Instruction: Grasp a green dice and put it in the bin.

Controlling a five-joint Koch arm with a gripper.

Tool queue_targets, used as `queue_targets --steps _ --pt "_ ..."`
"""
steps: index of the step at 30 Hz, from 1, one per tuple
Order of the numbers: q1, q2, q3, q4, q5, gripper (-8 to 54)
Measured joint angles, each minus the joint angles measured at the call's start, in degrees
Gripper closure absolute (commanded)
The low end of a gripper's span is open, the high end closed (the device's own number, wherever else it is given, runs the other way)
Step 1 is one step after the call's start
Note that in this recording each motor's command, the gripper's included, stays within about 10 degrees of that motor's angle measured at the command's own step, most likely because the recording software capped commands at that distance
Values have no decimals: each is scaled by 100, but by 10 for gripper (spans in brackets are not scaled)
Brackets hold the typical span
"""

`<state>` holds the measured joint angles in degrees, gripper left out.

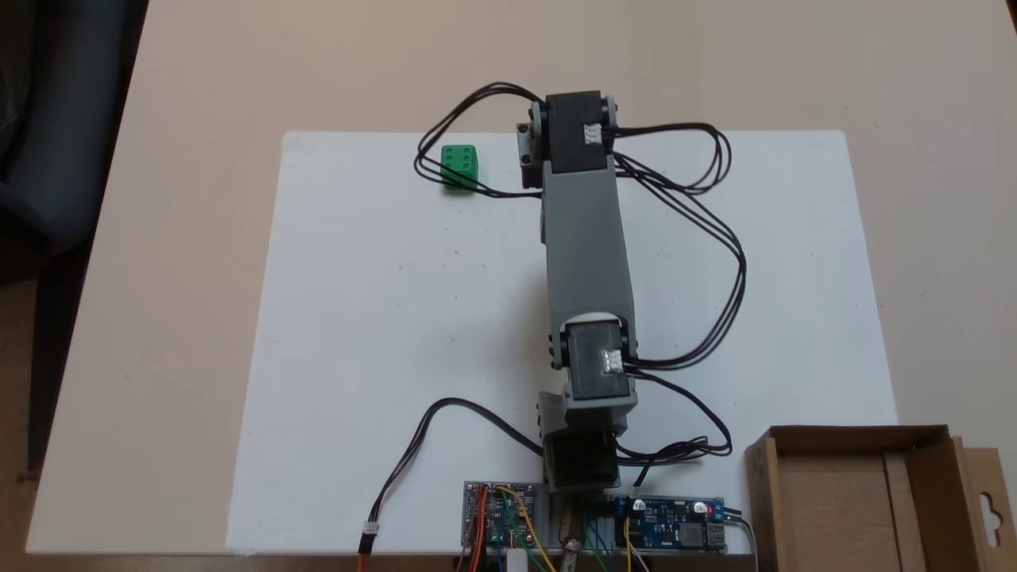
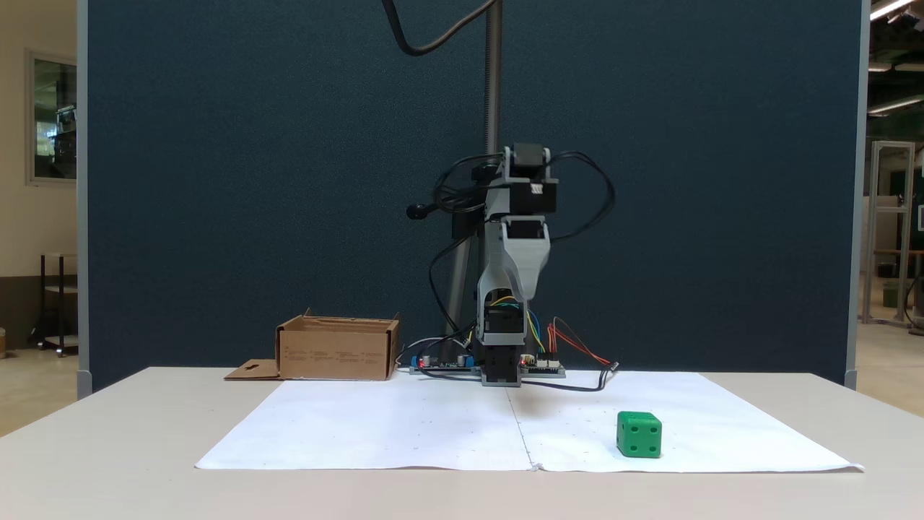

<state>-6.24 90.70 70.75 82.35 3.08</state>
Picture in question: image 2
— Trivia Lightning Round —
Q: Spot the black cable bundle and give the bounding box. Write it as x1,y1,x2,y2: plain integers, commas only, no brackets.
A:
428,237,483,363

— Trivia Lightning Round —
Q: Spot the dark blue partition panel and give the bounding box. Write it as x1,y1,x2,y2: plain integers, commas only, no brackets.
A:
76,0,868,399

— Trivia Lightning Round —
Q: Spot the yellow wire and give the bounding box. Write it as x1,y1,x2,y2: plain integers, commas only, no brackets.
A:
494,295,547,355

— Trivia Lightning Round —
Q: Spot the thick black camera cable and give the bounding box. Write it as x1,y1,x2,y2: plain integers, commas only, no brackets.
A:
381,0,500,58

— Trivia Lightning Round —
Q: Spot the blue circuit board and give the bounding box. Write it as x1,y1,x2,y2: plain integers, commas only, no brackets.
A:
409,352,481,377

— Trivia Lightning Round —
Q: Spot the ceiling light strip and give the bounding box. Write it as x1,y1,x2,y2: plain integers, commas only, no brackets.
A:
868,94,924,117
869,0,918,22

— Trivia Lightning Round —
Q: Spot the orange wire pair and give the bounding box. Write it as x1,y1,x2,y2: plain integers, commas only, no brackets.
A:
546,317,614,368

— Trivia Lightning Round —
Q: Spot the white paper sheet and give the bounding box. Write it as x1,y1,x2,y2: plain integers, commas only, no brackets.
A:
507,371,866,475
194,377,536,472

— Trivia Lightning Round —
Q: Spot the black shelf rack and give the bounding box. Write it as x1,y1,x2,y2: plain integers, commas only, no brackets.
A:
27,252,79,359

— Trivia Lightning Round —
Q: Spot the black cable with white connector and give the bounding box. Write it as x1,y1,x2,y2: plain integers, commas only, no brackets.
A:
520,361,620,394

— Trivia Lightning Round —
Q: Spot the circuit board with coloured wires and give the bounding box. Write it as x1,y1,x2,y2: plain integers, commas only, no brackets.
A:
521,352,567,379

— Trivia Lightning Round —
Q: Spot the brown cardboard box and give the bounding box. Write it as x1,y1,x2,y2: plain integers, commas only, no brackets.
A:
224,308,402,382

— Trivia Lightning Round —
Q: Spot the framed window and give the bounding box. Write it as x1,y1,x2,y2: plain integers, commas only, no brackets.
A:
25,48,79,188

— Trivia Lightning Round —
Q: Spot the wide ridged grey gripper finger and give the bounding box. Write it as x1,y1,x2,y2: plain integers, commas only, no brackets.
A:
500,245,552,302

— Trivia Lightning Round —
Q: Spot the green die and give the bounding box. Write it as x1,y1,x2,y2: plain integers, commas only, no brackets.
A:
616,411,663,459

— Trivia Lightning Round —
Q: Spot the aluminium frame stand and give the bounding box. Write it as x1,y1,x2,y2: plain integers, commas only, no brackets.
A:
861,140,918,327

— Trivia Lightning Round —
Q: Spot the black and grey tripod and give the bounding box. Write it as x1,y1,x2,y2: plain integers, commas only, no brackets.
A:
406,0,532,362

